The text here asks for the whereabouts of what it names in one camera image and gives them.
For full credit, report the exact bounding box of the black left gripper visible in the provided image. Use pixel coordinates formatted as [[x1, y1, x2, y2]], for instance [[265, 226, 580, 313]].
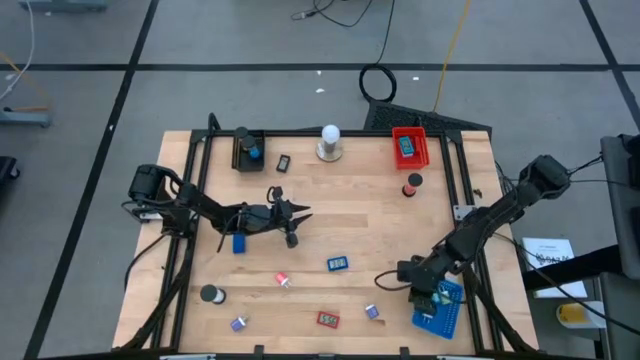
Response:
[[238, 187, 314, 250]]

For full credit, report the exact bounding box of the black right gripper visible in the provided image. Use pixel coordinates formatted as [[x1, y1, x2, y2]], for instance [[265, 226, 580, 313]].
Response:
[[398, 254, 451, 314]]

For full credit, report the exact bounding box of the blue plastic tray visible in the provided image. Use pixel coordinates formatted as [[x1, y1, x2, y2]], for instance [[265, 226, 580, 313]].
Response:
[[410, 277, 465, 341]]

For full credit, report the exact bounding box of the black plastic tray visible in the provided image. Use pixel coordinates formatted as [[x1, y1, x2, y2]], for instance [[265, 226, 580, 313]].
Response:
[[230, 129, 266, 173]]

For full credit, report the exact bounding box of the blue sand hourglass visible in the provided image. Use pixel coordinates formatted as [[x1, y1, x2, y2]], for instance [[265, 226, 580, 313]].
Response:
[[242, 135, 264, 160]]

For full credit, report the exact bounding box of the black round cap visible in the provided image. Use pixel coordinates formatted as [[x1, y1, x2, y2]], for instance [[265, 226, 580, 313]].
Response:
[[199, 284, 227, 305]]

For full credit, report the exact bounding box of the white bulb lamp brass stand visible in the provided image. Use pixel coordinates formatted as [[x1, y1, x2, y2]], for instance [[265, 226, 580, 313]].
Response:
[[315, 124, 344, 163]]

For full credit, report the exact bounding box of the red digital clock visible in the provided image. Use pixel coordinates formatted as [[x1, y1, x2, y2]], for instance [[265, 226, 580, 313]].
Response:
[[316, 311, 342, 330]]

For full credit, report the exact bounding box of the red sand hourglass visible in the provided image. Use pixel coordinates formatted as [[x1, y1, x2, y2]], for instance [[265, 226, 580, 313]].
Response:
[[401, 172, 424, 198]]

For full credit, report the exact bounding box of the white booklet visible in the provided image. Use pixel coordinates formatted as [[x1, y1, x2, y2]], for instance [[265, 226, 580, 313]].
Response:
[[521, 237, 589, 300]]

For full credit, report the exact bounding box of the red plastic tray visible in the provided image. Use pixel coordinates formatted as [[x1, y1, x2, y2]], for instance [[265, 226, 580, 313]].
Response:
[[391, 126, 431, 171]]

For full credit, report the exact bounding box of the black floor mat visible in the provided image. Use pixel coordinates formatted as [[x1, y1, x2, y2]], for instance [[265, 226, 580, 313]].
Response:
[[363, 98, 494, 134]]

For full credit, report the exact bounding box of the yellow white tape roll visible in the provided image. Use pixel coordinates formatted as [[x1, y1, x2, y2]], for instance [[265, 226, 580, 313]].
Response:
[[555, 301, 607, 330]]

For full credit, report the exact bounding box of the black bar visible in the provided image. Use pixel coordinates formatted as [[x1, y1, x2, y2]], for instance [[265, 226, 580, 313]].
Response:
[[522, 243, 626, 292]]

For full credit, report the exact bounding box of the grey cart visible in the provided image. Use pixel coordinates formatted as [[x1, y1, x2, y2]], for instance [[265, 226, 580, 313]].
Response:
[[599, 133, 640, 360]]

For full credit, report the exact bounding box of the grey table foot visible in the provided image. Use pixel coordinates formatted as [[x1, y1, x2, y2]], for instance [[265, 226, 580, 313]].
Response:
[[0, 107, 53, 129]]

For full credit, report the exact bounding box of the black caster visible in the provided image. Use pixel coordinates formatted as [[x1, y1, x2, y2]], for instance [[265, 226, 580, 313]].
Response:
[[0, 155, 21, 181]]

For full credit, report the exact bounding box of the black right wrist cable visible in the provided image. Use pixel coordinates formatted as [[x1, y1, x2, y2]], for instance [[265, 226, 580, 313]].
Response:
[[373, 269, 416, 293]]

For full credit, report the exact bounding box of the black aluminium frame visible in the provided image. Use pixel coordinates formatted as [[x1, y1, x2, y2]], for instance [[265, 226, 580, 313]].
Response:
[[119, 112, 539, 354]]

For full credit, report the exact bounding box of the black coiled cable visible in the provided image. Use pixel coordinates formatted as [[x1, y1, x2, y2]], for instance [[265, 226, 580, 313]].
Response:
[[358, 0, 399, 104]]

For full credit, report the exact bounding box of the thin black floor cable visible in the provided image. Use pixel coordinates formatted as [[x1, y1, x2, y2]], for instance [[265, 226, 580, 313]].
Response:
[[291, 0, 376, 29]]

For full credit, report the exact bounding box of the yellow cable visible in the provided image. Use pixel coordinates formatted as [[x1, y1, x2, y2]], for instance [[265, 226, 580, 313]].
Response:
[[432, 0, 474, 114]]

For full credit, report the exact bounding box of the orange cable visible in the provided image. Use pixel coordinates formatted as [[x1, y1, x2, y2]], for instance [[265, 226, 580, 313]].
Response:
[[0, 49, 52, 112]]

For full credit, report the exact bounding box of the white cable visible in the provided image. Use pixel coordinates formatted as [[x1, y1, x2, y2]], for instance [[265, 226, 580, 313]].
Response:
[[0, 0, 37, 101]]

